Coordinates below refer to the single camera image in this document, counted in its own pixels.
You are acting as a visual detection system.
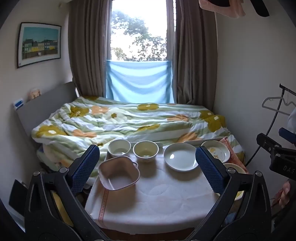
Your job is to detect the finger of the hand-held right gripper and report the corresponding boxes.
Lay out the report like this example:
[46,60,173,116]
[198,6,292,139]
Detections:
[256,133,283,154]
[278,127,296,146]

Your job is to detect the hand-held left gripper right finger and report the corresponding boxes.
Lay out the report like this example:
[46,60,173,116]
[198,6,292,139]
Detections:
[191,146,272,241]

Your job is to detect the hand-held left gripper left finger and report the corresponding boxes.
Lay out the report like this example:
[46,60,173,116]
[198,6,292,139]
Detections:
[24,144,106,241]

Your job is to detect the duck print plate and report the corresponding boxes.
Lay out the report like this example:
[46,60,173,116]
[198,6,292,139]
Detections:
[201,140,231,164]

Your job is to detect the cream yellow plate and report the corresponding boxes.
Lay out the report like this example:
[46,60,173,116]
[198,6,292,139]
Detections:
[222,163,247,201]

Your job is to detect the plain white plate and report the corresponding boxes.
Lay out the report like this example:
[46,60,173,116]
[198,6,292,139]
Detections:
[163,142,199,172]

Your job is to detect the pink square dish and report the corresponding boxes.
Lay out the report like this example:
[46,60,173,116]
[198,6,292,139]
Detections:
[98,156,140,191]

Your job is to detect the white bowl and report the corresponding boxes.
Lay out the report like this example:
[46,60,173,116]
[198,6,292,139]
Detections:
[108,139,131,157]

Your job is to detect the cream bowl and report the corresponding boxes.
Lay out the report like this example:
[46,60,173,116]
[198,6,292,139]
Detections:
[133,140,159,164]

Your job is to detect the person's right hand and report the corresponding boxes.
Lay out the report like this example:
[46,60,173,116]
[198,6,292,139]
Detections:
[279,180,292,208]

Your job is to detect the white garment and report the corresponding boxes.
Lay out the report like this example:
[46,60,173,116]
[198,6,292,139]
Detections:
[287,113,296,133]

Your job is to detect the grey flat board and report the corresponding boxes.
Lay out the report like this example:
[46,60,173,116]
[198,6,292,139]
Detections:
[128,137,224,149]

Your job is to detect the grey clothes hanger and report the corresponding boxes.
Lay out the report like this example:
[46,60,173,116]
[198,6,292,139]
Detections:
[262,97,292,116]

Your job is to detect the black clothes rack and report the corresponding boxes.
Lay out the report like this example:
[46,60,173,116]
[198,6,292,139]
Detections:
[279,83,296,96]

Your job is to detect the yellow box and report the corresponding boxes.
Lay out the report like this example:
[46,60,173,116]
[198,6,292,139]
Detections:
[51,189,75,229]

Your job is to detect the white tablecloth with orange border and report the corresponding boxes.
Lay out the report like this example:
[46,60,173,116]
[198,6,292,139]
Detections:
[84,137,248,229]

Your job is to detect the floral blanket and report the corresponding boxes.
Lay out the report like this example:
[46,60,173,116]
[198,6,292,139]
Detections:
[31,95,245,183]

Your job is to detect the grey headboard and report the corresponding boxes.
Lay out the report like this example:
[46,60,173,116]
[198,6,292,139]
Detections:
[13,81,79,150]

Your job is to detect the plush toy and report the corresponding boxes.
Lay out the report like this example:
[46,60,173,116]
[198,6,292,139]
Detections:
[29,88,42,100]

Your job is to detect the blue white small box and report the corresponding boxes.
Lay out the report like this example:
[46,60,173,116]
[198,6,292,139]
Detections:
[14,98,26,110]

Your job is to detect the light blue cloth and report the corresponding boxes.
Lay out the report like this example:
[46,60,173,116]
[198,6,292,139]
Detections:
[106,60,174,104]

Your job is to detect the brown curtain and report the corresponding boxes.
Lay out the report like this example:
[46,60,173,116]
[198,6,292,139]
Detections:
[68,0,113,99]
[172,0,219,110]

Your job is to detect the dark fan blade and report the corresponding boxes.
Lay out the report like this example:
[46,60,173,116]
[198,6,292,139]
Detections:
[253,0,270,17]

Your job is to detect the framed picture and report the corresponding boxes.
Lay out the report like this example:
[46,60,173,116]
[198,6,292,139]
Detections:
[17,22,62,69]

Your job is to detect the pink towel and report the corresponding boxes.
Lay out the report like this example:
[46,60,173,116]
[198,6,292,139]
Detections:
[198,0,246,18]

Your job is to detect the window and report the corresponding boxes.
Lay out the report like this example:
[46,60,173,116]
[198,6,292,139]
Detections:
[110,0,176,63]

